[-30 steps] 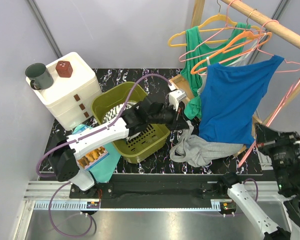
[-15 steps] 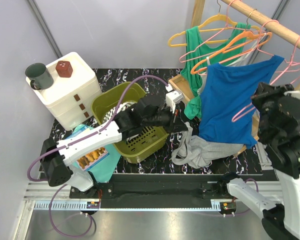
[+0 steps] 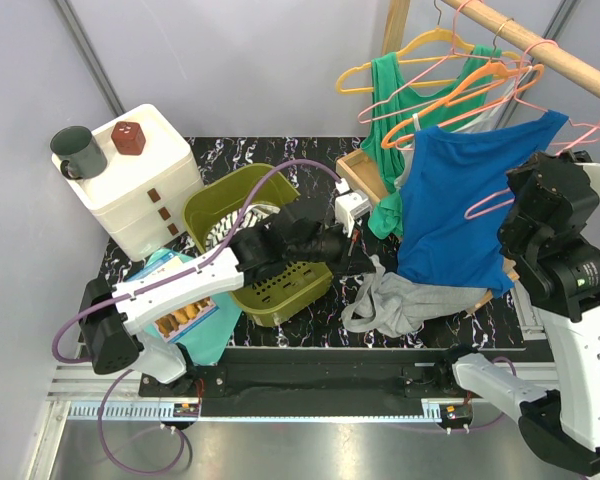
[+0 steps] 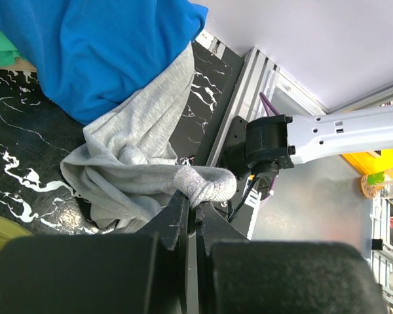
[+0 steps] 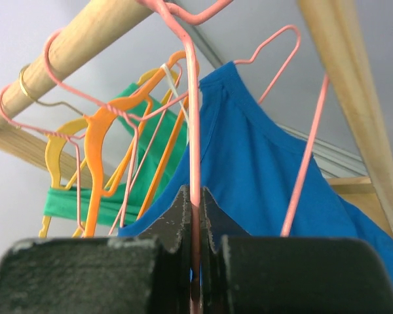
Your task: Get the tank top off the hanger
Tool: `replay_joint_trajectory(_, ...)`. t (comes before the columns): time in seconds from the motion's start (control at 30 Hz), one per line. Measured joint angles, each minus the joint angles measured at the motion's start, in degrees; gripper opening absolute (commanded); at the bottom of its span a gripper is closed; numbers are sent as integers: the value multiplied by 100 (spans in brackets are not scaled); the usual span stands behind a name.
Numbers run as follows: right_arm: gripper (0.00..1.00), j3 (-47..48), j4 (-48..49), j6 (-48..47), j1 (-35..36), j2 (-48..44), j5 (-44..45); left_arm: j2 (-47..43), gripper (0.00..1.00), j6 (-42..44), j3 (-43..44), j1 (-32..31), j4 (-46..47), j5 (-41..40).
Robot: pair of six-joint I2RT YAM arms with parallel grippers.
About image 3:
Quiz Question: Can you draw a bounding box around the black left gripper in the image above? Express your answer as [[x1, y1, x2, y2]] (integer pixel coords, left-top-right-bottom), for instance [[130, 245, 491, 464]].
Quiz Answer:
[[286, 216, 376, 281]]

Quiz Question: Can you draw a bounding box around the black white striped tank top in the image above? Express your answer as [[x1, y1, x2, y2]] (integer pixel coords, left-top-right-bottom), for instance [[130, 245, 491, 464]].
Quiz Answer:
[[204, 203, 280, 251]]

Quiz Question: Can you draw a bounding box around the pink wire hanger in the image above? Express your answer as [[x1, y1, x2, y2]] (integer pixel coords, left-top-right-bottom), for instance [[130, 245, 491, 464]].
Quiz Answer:
[[357, 0, 476, 126]]

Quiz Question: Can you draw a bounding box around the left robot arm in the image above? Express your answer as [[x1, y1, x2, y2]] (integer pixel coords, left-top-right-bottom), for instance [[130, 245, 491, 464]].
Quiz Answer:
[[79, 192, 375, 396]]

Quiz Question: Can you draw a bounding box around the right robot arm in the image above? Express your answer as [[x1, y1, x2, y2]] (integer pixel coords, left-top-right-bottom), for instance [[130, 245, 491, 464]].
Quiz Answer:
[[433, 151, 600, 477]]

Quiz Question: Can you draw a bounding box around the blue tank top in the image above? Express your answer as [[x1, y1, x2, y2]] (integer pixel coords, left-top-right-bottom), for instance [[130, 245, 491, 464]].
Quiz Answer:
[[397, 111, 567, 297]]

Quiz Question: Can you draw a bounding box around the orange plastic hanger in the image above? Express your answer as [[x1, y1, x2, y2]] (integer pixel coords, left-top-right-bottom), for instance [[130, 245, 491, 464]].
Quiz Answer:
[[381, 62, 545, 149]]

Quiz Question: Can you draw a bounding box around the pink hanger under blue top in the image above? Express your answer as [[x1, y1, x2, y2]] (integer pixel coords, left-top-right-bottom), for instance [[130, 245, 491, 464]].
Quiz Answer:
[[394, 38, 571, 151]]

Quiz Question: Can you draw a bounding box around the green tank top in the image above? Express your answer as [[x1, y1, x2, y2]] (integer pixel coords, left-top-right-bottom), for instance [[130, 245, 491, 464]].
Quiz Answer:
[[360, 44, 501, 239]]

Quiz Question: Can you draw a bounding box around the light grey tank top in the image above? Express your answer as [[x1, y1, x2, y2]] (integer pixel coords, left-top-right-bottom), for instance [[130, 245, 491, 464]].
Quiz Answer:
[[394, 66, 531, 191]]

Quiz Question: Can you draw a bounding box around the yellow velvet hanger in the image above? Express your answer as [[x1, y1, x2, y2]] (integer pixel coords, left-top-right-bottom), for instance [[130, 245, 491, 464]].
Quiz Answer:
[[335, 0, 523, 98]]

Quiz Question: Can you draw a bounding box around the olive green plastic basket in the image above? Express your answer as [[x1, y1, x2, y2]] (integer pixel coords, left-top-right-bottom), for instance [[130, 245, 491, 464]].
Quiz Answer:
[[183, 163, 333, 327]]

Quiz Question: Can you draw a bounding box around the wooden clothes rack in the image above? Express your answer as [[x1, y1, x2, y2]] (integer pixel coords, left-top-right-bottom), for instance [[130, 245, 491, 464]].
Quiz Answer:
[[335, 0, 600, 316]]

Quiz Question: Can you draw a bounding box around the white drawer unit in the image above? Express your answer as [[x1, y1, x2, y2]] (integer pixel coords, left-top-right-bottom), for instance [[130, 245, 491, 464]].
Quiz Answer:
[[61, 104, 203, 261]]

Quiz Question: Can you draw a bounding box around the dark red cube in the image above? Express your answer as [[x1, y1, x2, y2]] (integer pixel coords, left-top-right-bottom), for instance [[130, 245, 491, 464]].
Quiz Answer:
[[110, 121, 146, 156]]

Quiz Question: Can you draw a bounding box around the dark green mug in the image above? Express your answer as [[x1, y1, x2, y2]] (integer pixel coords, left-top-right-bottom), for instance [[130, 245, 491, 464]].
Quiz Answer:
[[50, 126, 107, 181]]

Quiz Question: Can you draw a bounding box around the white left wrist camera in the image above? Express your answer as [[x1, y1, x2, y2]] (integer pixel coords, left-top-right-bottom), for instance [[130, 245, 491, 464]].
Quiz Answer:
[[334, 178, 372, 238]]

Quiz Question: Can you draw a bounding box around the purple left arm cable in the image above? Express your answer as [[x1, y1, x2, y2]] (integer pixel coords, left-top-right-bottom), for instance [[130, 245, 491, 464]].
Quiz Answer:
[[52, 158, 346, 475]]

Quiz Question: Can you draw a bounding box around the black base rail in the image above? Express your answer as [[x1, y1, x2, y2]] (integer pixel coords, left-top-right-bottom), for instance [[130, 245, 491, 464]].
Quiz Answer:
[[126, 345, 479, 402]]

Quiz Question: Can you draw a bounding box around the white cable duct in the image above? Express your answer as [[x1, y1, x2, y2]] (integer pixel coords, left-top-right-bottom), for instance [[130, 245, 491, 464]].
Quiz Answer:
[[68, 399, 473, 423]]

